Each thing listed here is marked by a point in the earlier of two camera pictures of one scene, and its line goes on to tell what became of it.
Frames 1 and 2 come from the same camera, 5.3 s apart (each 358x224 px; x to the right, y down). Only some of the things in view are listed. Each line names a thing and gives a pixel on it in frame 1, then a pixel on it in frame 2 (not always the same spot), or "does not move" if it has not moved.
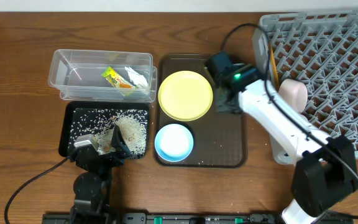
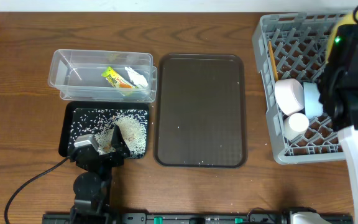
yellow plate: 185,96 → 349,20
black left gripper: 105,154 does not move
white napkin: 137,79 does not move
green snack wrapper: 117,79 does not move
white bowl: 294,93 does not move
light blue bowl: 174,142 → 313,106
